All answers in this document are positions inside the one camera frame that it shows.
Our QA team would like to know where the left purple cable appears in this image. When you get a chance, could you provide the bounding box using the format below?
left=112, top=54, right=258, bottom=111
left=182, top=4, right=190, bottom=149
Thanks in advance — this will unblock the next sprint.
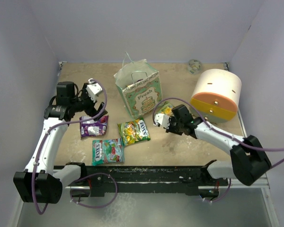
left=31, top=80, right=119, bottom=215

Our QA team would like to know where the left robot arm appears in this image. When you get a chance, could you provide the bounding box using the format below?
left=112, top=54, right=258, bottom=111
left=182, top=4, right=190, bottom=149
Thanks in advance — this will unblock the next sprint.
left=13, top=79, right=107, bottom=204

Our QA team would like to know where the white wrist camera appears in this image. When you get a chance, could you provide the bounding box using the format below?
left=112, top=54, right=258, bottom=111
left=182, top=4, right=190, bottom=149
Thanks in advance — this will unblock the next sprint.
left=154, top=113, right=170, bottom=129
left=86, top=78, right=103, bottom=103

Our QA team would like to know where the aluminium rail right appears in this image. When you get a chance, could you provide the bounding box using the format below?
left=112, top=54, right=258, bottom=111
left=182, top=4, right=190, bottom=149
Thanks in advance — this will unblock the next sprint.
left=231, top=177, right=269, bottom=189

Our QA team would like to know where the black front frame rail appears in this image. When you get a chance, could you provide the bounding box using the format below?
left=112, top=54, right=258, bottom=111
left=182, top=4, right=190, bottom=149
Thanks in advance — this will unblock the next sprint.
left=69, top=166, right=229, bottom=197

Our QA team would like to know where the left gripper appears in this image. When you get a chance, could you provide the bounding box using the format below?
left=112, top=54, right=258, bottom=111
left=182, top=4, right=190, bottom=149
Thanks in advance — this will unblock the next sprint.
left=70, top=83, right=107, bottom=121

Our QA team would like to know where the teal Fox's candy bag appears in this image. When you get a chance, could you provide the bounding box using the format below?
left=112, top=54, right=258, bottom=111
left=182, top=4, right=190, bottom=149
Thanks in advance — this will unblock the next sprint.
left=92, top=138, right=124, bottom=166

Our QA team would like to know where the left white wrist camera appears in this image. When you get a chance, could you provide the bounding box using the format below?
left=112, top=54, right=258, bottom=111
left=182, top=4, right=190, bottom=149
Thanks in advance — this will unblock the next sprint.
left=86, top=78, right=103, bottom=103

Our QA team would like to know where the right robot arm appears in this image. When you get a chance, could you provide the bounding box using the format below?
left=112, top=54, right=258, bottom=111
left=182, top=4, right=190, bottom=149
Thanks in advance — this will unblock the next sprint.
left=155, top=105, right=272, bottom=186

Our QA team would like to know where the green Fox's bag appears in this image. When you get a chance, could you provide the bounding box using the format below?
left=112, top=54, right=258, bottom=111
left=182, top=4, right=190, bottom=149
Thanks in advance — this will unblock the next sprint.
left=155, top=101, right=175, bottom=116
left=117, top=117, right=151, bottom=146

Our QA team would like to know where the green cake paper bag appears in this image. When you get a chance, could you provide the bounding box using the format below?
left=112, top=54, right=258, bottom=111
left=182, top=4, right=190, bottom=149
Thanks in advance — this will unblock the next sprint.
left=114, top=53, right=162, bottom=119

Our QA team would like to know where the purple snack bag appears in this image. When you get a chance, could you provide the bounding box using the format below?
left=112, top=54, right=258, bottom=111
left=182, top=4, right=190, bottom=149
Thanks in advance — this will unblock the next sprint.
left=80, top=115, right=109, bottom=138

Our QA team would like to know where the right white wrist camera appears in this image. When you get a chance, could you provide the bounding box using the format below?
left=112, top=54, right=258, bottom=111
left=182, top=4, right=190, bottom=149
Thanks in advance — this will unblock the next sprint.
left=154, top=113, right=170, bottom=129

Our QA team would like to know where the white cylinder striped lid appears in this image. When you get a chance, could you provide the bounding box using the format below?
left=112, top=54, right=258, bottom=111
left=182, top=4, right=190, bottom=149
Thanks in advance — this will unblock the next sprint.
left=190, top=69, right=242, bottom=123

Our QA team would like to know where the grey tape roll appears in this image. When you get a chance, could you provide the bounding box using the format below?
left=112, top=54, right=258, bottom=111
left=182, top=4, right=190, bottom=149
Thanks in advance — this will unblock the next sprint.
left=187, top=59, right=202, bottom=74

